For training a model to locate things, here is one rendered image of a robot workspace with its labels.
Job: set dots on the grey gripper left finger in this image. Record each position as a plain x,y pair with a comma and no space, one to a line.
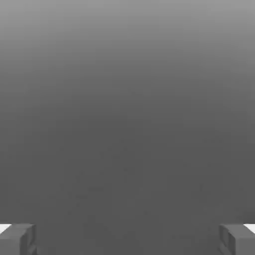
14,240

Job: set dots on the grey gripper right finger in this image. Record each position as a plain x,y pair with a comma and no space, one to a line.
240,241

